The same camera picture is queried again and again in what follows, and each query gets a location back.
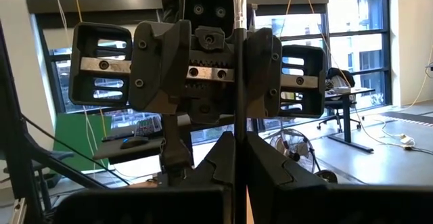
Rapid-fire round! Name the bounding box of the computer keyboard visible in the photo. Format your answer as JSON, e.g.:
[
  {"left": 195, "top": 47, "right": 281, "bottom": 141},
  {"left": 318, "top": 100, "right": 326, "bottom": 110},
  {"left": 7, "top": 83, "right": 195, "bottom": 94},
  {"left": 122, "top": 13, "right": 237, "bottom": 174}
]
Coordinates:
[{"left": 134, "top": 115, "right": 164, "bottom": 138}]

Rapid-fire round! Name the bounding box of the black brush pale ferrule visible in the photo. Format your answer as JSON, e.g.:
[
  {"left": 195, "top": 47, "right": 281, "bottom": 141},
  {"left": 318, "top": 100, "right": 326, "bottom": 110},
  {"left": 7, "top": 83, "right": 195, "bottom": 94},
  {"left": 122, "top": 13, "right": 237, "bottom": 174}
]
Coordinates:
[{"left": 231, "top": 0, "right": 250, "bottom": 142}]

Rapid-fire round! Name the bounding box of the green board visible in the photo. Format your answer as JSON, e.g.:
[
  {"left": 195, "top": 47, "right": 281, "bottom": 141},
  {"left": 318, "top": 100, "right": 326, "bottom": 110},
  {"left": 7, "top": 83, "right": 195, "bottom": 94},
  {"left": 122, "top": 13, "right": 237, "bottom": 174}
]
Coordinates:
[{"left": 53, "top": 112, "right": 113, "bottom": 173}]

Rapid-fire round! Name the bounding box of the black legged standing desk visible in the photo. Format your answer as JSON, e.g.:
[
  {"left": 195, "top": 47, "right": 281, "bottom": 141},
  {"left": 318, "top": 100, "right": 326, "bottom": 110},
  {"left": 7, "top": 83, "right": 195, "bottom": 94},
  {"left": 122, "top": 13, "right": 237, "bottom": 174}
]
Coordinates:
[{"left": 323, "top": 86, "right": 377, "bottom": 154}]

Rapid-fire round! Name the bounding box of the black floor fan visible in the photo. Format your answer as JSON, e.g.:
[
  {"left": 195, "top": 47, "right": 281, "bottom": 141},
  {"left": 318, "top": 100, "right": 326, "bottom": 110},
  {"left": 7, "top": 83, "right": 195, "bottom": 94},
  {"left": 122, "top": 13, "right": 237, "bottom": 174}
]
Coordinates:
[{"left": 269, "top": 127, "right": 339, "bottom": 185}]

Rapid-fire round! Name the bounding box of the black computer mouse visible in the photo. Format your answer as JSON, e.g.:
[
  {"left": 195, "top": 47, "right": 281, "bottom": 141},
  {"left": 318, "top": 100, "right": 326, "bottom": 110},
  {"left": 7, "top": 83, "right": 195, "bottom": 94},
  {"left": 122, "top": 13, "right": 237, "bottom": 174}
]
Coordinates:
[{"left": 119, "top": 135, "right": 150, "bottom": 150}]

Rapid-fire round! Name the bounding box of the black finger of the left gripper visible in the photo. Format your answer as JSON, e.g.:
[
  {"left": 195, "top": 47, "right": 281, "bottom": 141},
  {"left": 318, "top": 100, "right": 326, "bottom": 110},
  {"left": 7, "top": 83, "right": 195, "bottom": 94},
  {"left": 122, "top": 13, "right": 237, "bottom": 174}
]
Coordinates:
[
  {"left": 128, "top": 20, "right": 196, "bottom": 187},
  {"left": 243, "top": 27, "right": 283, "bottom": 118}
]

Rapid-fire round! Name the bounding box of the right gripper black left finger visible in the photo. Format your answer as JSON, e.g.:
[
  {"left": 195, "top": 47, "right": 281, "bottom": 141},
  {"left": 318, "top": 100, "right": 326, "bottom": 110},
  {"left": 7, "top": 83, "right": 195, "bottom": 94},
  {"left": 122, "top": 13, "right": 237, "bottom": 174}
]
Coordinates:
[{"left": 55, "top": 131, "right": 236, "bottom": 224}]

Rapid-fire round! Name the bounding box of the black aluminium table frame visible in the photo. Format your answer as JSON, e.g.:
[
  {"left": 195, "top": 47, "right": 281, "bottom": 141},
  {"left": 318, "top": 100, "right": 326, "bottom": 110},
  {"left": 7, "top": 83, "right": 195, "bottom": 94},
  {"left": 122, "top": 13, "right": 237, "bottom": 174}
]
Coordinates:
[{"left": 0, "top": 19, "right": 131, "bottom": 224}]

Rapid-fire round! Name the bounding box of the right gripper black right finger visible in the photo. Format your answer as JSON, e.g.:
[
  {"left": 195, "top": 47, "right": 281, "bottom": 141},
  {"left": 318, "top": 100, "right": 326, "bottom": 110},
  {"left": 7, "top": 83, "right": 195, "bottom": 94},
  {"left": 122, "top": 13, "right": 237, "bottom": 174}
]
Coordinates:
[{"left": 246, "top": 132, "right": 433, "bottom": 224}]

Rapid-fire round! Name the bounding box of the dark framed window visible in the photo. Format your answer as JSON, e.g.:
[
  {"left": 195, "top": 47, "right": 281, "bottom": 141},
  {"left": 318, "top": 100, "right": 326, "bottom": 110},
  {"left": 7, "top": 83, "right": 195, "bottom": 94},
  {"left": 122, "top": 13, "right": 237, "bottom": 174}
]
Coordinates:
[{"left": 43, "top": 0, "right": 395, "bottom": 143}]

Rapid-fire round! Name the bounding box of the white power strip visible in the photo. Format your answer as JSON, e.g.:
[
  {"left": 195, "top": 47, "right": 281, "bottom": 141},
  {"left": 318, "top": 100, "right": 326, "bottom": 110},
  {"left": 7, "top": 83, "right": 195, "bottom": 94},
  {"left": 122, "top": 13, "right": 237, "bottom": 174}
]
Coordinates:
[{"left": 398, "top": 133, "right": 417, "bottom": 148}]

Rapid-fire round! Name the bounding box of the black office chair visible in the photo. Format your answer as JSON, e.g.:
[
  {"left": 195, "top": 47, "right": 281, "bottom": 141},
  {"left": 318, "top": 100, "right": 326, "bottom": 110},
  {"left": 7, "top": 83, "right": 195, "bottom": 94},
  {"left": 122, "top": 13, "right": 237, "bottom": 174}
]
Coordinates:
[{"left": 315, "top": 67, "right": 363, "bottom": 134}]

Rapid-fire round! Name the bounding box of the black keyboard tray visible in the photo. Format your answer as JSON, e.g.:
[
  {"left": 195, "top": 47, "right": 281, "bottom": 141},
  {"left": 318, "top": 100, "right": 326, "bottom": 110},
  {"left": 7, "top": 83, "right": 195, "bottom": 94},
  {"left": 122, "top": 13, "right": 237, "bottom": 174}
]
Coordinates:
[{"left": 91, "top": 136, "right": 164, "bottom": 166}]

